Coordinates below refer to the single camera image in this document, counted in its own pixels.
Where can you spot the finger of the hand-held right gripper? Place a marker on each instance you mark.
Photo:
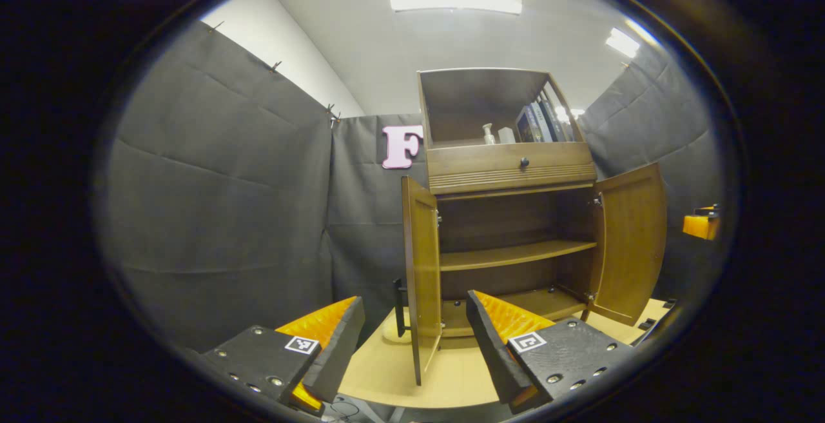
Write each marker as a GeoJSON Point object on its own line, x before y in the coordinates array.
{"type": "Point", "coordinates": [701, 224]}

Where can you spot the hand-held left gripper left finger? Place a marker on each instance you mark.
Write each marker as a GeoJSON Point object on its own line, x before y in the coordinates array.
{"type": "Point", "coordinates": [338, 352]}

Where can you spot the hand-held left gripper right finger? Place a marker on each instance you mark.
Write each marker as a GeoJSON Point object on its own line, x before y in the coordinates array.
{"type": "Point", "coordinates": [493, 352]}

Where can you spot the wooden cabinet door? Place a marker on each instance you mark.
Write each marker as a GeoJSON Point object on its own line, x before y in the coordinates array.
{"type": "Point", "coordinates": [422, 262]}
{"type": "Point", "coordinates": [631, 242]}

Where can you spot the wooden double-door shoe cabinet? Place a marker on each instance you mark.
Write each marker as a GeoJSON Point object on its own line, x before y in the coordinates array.
{"type": "Point", "coordinates": [490, 171]}

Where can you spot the wooden cabinet shelf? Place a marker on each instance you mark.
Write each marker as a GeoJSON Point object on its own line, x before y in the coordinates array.
{"type": "Point", "coordinates": [509, 255]}

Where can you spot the wooden cabinet drawer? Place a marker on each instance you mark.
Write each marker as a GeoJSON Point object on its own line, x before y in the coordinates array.
{"type": "Point", "coordinates": [477, 168]}

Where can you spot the light grey book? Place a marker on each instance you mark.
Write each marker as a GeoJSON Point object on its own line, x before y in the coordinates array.
{"type": "Point", "coordinates": [543, 121]}

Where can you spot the black backdrop cloth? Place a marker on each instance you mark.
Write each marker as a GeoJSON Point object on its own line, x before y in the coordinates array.
{"type": "Point", "coordinates": [213, 204]}

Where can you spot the small ceiling light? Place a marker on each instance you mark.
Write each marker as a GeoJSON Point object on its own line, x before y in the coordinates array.
{"type": "Point", "coordinates": [622, 42]}

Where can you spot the small white box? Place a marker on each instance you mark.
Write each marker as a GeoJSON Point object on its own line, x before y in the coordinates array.
{"type": "Point", "coordinates": [506, 135]}

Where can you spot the small white pump bottle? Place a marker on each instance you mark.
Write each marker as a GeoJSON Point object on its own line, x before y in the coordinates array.
{"type": "Point", "coordinates": [488, 134]}

